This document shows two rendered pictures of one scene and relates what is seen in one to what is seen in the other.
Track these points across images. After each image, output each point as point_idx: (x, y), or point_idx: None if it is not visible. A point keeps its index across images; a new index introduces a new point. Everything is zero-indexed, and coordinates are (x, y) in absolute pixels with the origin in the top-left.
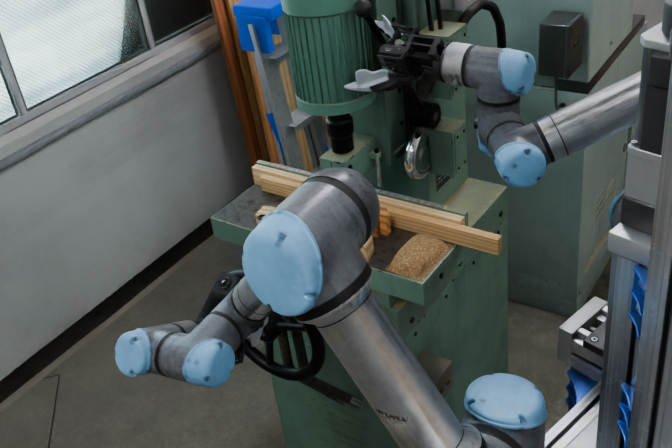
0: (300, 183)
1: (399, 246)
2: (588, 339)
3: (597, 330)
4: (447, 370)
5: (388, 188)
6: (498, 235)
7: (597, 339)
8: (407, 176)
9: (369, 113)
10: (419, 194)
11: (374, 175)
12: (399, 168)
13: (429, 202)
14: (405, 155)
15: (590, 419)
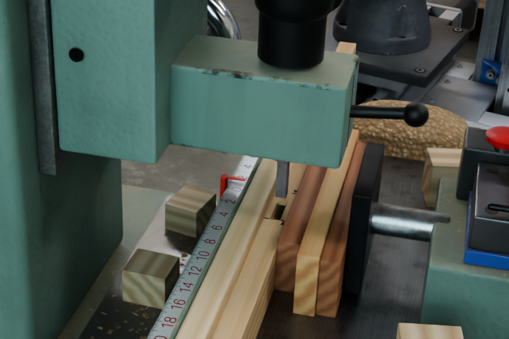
0: (223, 312)
1: (384, 161)
2: (423, 73)
3: (401, 69)
4: None
5: (79, 249)
6: (341, 43)
7: (419, 68)
8: (101, 169)
9: None
10: (115, 194)
11: (59, 246)
12: (92, 163)
13: None
14: (234, 29)
15: (492, 127)
